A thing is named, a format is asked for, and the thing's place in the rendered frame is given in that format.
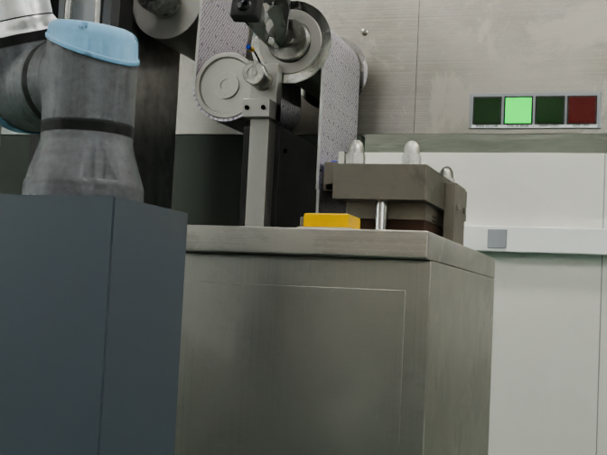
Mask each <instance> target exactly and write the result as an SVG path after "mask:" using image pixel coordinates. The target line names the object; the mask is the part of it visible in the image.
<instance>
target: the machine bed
mask: <svg viewBox="0 0 607 455"><path fill-rule="evenodd" d="M186 252H194V253H222V254H249V255H302V256H329V257H357V258H384V259H411V260H431V261H435V262H437V263H440V264H444V265H449V266H452V267H456V268H459V269H462V270H465V271H468V272H472V273H475V274H480V275H484V276H487V277H489V278H494V277H495V258H493V257H490V256H488V255H485V254H482V253H480V252H478V251H475V250H473V249H470V248H469V247H466V246H462V245H460V244H458V243H455V242H453V241H451V240H449V239H446V238H444V237H440V236H438V235H436V234H434V233H431V232H429V231H424V230H387V229H352V228H316V227H245V226H209V225H187V237H186Z"/></svg>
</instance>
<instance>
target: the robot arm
mask: <svg viewBox="0 0 607 455"><path fill-rule="evenodd" d="M264 3H267V4H268V5H270V6H269V9H268V11H267V13H268V17H269V18H270V19H271V20H272V22H273V24H274V29H273V31H274V32H275V42H276V43H277V44H278V46H282V45H283V43H284V41H285V38H286V35H287V30H288V24H289V20H288V17H289V13H290V8H291V1H290V0H232V4H231V9H230V17H231V18H232V20H233V21H234V22H238V23H246V25H247V26H249V28H250V29H251V30H252V32H253V33H254V34H255V35H256V36H257V37H258V38H259V39H260V40H261V41H262V42H263V43H265V44H266V45H267V46H268V47H272V46H271V45H269V44H268V42H267V41H268V39H269V38H270V34H268V33H267V31H266V24H265V23H264V20H265V7H264V5H263V4H264ZM139 64H140V60H139V59H138V40H137V38H136V37H135V36H134V35H133V34H132V33H131V32H129V31H127V30H124V29H121V28H118V27H115V26H111V25H107V24H103V23H93V22H87V21H80V20H71V19H58V18H56V17H55V16H54V14H53V12H52V9H51V1H50V0H0V125H1V126H2V127H4V128H6V129H8V130H10V131H13V132H16V133H22V134H41V135H40V142H39V144H38V146H37V149H36V151H35V153H34V156H33V159H32V161H31V164H30V166H29V169H28V172H27V174H26V176H25V179H24V180H23V189H22V195H80V196H116V197H120V198H124V199H128V200H135V201H140V202H144V188H143V184H142V181H141V177H140V173H139V170H138V166H137V162H136V159H135V153H134V147H133V142H134V127H135V98H136V83H137V68H138V66H139Z"/></svg>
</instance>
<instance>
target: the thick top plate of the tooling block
mask: <svg viewBox="0 0 607 455"><path fill-rule="evenodd" d="M446 182H452V181H450V180H448V179H447V178H446V177H444V176H443V175H442V174H441V173H439V172H437V171H436V170H434V169H433V168H432V167H430V166H429V165H427V164H396V163H335V164H334V167H333V186H332V198H333V199H335V200H338V201H340V202H343V203H346V204H347V202H375V203H376V201H378V200H381V201H388V203H425V204H427V205H429V206H431V207H433V208H435V209H438V210H440V211H442V212H443V213H444V192H445V183H446Z"/></svg>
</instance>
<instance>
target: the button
mask: <svg viewBox="0 0 607 455"><path fill-rule="evenodd" d="M303 226H304V227H328V228H355V229H360V218H357V217H354V216H352V215H350V214H341V213H304V215H303Z"/></svg>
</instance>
